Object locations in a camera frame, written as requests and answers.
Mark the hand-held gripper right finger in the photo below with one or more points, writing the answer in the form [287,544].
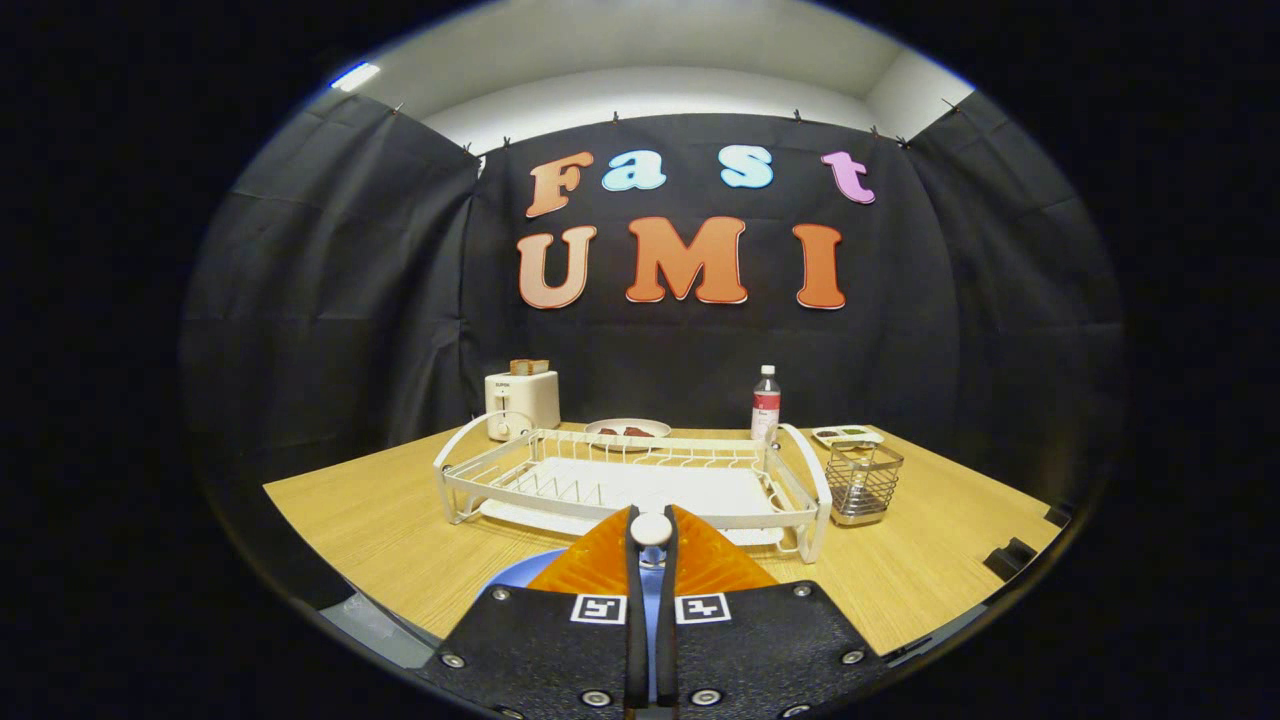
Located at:
[667,570]

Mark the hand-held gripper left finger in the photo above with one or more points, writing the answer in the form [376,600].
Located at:
[636,570]

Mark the white dish rack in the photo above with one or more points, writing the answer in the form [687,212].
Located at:
[680,490]

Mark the blue plate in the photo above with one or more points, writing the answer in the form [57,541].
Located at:
[520,575]

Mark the beige plate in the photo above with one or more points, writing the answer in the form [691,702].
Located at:
[662,427]

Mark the white divided dish of beans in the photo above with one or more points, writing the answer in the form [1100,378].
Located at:
[820,436]

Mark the clear bottle with red label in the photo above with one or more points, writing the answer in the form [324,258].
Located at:
[765,410]

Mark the white toaster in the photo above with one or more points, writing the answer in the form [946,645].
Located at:
[525,400]

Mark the black backdrop cloth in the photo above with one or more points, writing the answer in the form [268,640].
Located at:
[350,300]

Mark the ceiling light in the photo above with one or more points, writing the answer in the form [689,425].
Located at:
[355,76]

